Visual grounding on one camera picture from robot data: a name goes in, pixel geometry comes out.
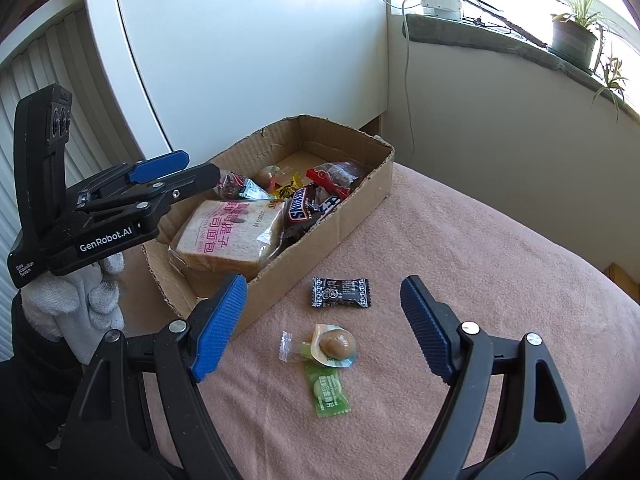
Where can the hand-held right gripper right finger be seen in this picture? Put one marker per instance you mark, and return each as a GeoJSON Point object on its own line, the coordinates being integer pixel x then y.
{"type": "Point", "coordinates": [425, 320]}

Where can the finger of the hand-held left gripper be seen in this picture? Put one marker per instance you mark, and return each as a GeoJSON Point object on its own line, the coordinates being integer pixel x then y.
{"type": "Point", "coordinates": [157, 166]}
{"type": "Point", "coordinates": [195, 177]}

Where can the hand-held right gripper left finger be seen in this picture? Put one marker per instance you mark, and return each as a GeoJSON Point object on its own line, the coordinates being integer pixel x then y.
{"type": "Point", "coordinates": [220, 330]}

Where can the colourful foil snack packet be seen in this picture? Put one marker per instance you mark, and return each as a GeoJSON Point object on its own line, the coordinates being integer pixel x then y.
{"type": "Point", "coordinates": [235, 185]}

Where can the large brown chocolate bar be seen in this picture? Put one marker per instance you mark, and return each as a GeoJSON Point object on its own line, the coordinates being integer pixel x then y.
{"type": "Point", "coordinates": [299, 205]}

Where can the cardboard box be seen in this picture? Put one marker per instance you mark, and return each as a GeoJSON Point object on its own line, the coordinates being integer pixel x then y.
{"type": "Point", "coordinates": [320, 255]}

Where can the small brown chocolate bar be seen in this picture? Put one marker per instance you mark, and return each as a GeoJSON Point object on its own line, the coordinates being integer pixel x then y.
{"type": "Point", "coordinates": [332, 203]}

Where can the red dark snack packet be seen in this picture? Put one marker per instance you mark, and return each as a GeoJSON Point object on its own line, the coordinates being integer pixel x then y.
{"type": "Point", "coordinates": [340, 175]}

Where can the person's left forearm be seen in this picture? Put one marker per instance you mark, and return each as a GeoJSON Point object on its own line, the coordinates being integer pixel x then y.
{"type": "Point", "coordinates": [30, 385]}

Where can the person's left hand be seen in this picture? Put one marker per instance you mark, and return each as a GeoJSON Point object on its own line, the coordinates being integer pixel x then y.
{"type": "Point", "coordinates": [55, 305]}

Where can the packaged sliced bread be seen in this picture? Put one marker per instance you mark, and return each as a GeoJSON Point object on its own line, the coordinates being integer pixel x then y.
{"type": "Point", "coordinates": [220, 235]}

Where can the clear candy wrapper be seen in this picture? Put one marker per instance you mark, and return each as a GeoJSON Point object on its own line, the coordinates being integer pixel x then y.
{"type": "Point", "coordinates": [287, 347]}

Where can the small jelly cup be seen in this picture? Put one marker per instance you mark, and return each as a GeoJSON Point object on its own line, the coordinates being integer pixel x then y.
{"type": "Point", "coordinates": [268, 176]}

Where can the black wrapped candy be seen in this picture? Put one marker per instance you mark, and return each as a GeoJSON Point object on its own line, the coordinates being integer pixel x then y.
{"type": "Point", "coordinates": [340, 292]}

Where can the brown jelly cup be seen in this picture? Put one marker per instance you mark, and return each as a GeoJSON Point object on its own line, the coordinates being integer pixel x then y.
{"type": "Point", "coordinates": [337, 345]}

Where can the yellow wrapped candy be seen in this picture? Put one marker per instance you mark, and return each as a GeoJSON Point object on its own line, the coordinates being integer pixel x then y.
{"type": "Point", "coordinates": [287, 190]}

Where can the green wrapped candy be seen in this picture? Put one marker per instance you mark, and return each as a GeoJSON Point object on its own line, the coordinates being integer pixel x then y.
{"type": "Point", "coordinates": [327, 390]}

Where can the white cabinet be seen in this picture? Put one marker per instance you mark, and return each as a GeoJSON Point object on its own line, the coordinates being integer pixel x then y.
{"type": "Point", "coordinates": [250, 35]}

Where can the wooden furniture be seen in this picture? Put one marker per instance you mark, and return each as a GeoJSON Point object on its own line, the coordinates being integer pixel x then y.
{"type": "Point", "coordinates": [627, 280]}

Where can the grey green window sill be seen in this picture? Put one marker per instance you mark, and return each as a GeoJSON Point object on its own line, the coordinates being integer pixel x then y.
{"type": "Point", "coordinates": [475, 35]}

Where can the white power adapter box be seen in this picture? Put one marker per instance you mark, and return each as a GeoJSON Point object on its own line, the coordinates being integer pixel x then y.
{"type": "Point", "coordinates": [442, 5]}

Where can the small green plant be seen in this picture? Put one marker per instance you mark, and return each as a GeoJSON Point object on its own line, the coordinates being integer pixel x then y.
{"type": "Point", "coordinates": [610, 77]}

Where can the dark stick on sill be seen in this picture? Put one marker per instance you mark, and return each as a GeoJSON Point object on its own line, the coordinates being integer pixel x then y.
{"type": "Point", "coordinates": [500, 16]}

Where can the potted plant with long leaves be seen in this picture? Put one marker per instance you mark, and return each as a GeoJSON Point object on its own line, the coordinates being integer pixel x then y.
{"type": "Point", "coordinates": [572, 42]}

